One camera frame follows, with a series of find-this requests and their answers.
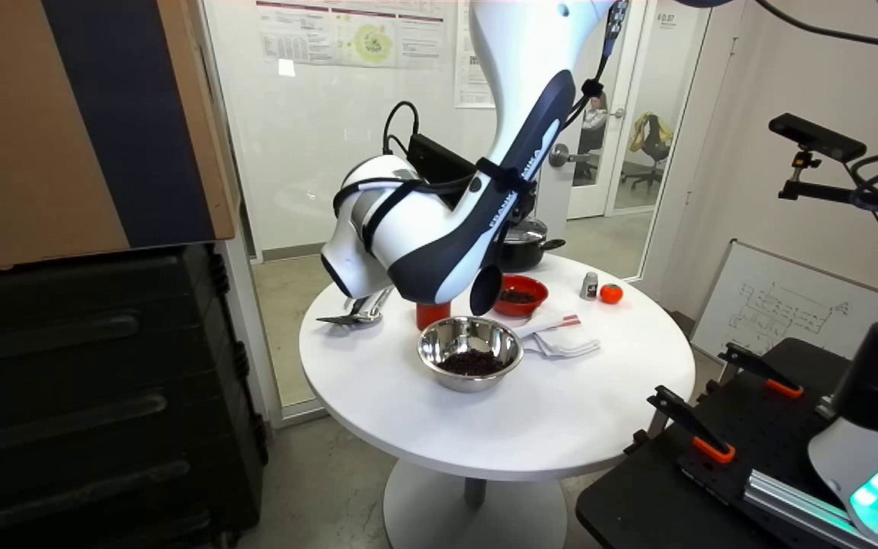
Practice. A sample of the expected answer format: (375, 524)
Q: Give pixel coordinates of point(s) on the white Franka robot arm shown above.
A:
(521, 62)

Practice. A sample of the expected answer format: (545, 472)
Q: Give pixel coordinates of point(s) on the red bowl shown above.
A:
(521, 302)

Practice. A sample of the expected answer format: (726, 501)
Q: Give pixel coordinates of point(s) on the silver metal bowl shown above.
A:
(470, 382)

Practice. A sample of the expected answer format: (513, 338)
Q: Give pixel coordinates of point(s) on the silver metal tongs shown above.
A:
(379, 299)

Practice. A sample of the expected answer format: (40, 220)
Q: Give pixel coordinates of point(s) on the dark beans pile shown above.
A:
(470, 360)

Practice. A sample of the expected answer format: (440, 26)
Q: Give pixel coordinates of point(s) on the glass pot lid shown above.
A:
(523, 233)

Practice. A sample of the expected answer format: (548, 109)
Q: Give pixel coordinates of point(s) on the white towel with red stripes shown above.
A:
(564, 345)

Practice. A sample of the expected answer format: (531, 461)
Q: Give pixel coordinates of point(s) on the small grey shaker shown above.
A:
(590, 284)

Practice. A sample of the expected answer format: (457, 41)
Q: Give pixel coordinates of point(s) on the small orange round container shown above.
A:
(610, 292)

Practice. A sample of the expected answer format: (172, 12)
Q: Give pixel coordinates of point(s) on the narrow paper poster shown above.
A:
(470, 62)

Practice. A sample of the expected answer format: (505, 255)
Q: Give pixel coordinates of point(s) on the office chair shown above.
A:
(652, 138)

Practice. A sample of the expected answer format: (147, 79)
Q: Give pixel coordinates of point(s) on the wide paper poster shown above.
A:
(357, 34)

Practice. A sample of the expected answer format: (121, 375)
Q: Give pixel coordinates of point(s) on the black perforated robot platform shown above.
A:
(663, 508)

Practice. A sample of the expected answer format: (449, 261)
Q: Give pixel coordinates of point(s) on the whiteboard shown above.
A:
(786, 307)

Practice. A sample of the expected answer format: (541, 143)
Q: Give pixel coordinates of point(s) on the black hard case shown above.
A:
(83, 406)

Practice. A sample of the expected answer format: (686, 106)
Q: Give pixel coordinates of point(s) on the cardboard box with dark stripe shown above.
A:
(15, 123)

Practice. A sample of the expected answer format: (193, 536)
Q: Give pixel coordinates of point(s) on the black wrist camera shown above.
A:
(444, 157)

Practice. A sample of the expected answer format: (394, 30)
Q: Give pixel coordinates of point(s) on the white table pedestal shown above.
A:
(470, 513)

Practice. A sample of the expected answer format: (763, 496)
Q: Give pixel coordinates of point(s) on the black camera on stand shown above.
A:
(816, 134)

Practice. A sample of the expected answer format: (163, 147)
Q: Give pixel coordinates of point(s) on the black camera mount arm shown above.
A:
(847, 192)

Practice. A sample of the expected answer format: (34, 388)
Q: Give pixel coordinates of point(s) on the aluminium rail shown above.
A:
(794, 504)

